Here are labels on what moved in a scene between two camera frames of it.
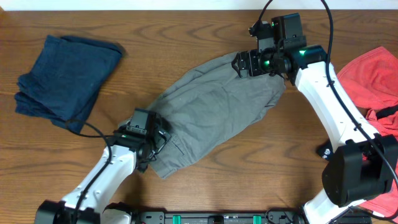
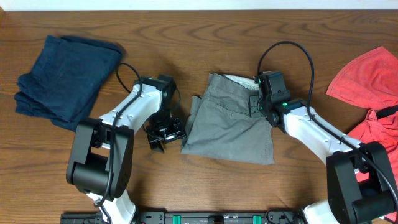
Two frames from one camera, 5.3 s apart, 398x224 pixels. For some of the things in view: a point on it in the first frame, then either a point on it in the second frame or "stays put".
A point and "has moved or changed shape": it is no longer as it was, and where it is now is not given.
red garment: [372, 81] stays put
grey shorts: [207, 106] has moved or changed shape
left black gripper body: [155, 144] to [163, 129]
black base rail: [244, 216] stays put
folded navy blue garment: [65, 79] stays put
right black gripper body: [262, 63] to [258, 106]
